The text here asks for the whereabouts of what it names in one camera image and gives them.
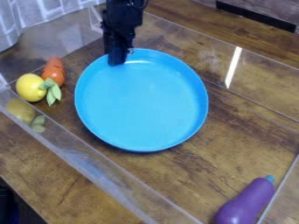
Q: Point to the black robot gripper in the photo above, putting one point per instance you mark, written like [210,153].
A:
[121,17]

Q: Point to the orange toy carrot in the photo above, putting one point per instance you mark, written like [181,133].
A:
[53,79]

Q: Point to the blue round plastic tray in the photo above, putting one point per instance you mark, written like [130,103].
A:
[145,105]

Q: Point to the white grid curtain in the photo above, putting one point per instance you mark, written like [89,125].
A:
[20,14]

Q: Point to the yellow toy lemon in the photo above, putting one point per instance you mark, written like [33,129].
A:
[28,87]

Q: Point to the purple toy eggplant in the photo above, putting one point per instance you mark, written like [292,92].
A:
[244,207]

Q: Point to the clear acrylic barrier wall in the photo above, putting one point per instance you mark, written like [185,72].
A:
[130,192]

